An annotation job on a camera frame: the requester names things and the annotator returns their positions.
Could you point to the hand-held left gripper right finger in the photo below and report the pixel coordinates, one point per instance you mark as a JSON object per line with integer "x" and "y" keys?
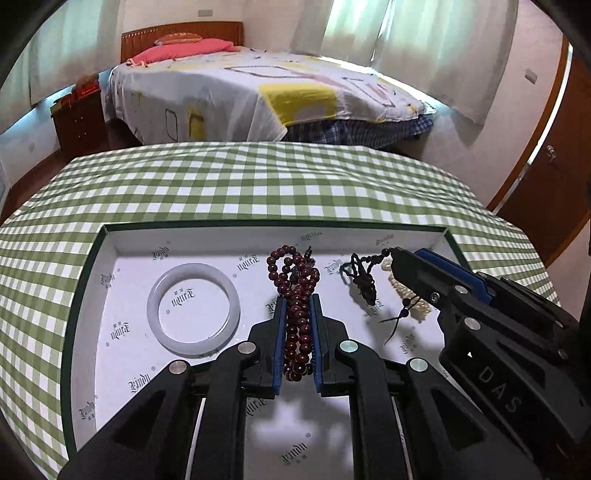
{"x": 317, "y": 341}

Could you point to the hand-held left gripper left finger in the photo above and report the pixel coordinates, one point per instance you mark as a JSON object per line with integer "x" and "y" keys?
{"x": 278, "y": 341}

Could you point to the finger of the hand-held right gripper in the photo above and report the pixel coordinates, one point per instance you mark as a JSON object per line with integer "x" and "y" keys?
{"x": 461, "y": 272}
{"x": 415, "y": 277}

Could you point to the green jewelry box white lining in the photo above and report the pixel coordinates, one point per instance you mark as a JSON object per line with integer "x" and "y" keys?
{"x": 129, "y": 286}

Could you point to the brown wooden door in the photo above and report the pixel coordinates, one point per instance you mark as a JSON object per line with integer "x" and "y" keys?
{"x": 554, "y": 198}

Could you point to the white jade bangle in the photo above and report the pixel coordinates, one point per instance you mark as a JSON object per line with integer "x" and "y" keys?
{"x": 157, "y": 318}

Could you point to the green checkered tablecloth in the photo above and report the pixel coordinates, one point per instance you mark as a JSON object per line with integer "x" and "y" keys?
{"x": 277, "y": 184}

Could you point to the blue plaid bed skirt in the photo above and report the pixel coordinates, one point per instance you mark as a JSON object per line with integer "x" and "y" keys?
{"x": 360, "y": 129}

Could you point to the white curtain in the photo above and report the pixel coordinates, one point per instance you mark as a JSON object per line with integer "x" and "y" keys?
{"x": 351, "y": 27}
{"x": 64, "y": 50}
{"x": 452, "y": 60}

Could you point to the white patterned bedsheet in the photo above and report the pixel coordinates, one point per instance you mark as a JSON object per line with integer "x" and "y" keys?
{"x": 231, "y": 92}

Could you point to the dark wooden nightstand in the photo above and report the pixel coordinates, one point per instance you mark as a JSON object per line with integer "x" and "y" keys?
{"x": 78, "y": 124}

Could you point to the pink pillow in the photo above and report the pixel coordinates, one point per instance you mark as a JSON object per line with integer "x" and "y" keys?
{"x": 184, "y": 50}

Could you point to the orange patterned pillow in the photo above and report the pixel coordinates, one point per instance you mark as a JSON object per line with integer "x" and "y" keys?
{"x": 180, "y": 38}

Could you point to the red and yellow box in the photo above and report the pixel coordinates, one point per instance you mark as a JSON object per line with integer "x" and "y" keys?
{"x": 63, "y": 102}

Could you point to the brown plush toy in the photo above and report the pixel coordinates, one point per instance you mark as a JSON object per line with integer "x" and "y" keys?
{"x": 87, "y": 80}

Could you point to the wooden headboard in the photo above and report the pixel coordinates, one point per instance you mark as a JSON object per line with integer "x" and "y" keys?
{"x": 152, "y": 34}

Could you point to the wall switch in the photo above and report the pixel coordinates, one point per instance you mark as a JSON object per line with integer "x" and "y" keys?
{"x": 531, "y": 76}

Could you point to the wall plate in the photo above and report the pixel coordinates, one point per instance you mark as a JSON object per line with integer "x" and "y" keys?
{"x": 206, "y": 12}

